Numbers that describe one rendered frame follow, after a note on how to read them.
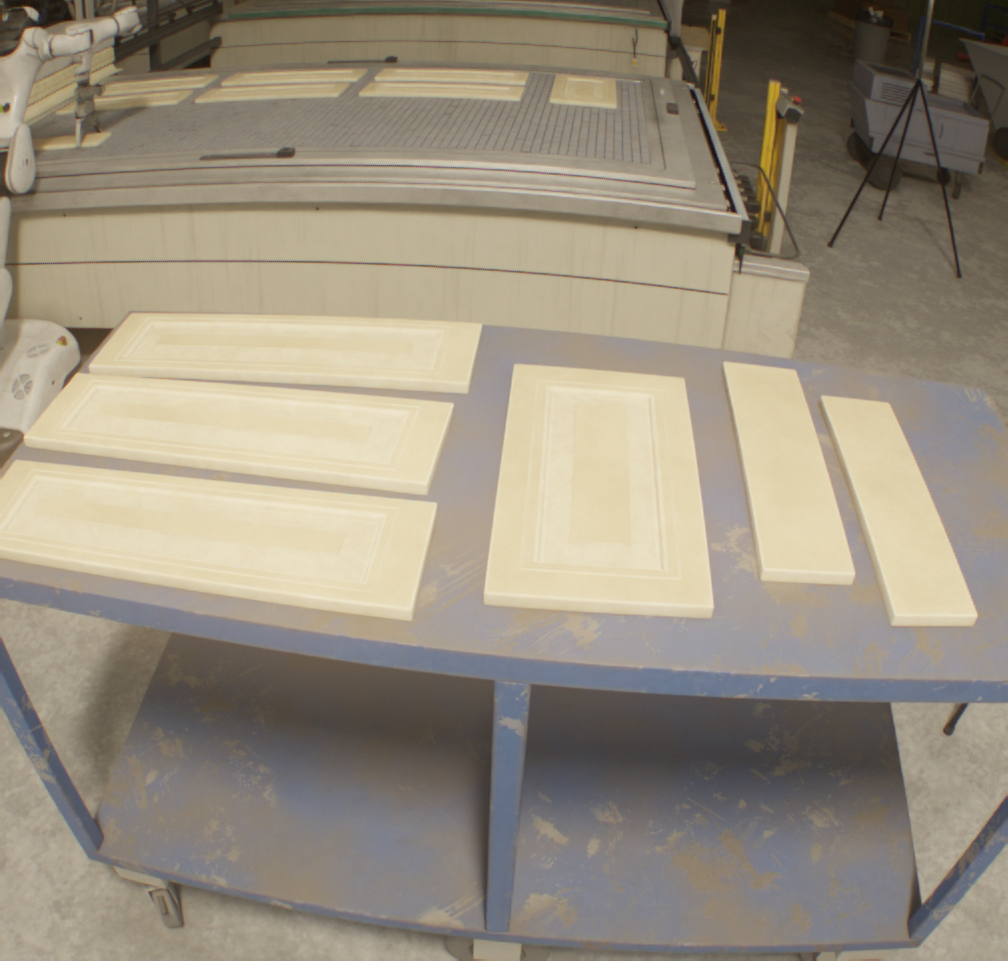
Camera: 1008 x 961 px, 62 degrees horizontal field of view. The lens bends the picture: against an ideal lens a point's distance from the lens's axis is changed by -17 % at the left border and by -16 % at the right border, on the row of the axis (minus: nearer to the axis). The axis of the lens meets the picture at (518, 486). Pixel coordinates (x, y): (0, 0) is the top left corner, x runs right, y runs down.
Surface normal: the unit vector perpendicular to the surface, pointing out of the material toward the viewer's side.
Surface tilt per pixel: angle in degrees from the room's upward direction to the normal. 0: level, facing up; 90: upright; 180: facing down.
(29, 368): 39
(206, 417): 0
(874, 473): 0
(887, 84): 90
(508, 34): 90
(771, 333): 90
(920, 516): 0
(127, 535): 11
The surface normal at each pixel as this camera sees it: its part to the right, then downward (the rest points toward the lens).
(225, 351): 0.03, -0.66
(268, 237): -0.10, 0.60
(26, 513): -0.15, -0.79
